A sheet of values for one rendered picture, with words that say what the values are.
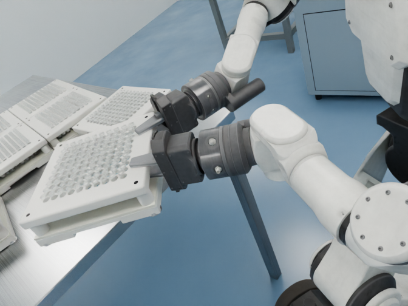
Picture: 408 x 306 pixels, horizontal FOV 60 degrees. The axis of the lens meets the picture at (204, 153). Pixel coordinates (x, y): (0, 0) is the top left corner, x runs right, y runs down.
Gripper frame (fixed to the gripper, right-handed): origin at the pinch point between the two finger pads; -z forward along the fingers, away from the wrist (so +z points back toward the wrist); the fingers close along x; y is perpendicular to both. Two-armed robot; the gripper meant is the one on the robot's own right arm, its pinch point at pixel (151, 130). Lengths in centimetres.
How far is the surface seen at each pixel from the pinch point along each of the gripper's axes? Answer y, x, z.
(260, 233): 15, 73, 24
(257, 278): 21, 106, 18
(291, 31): 159, 86, 187
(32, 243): 17.0, 18.6, -35.6
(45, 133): 55, 12, -19
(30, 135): 61, 12, -23
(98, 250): 1.6, 19.7, -23.2
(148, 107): 30.7, 10.8, 9.9
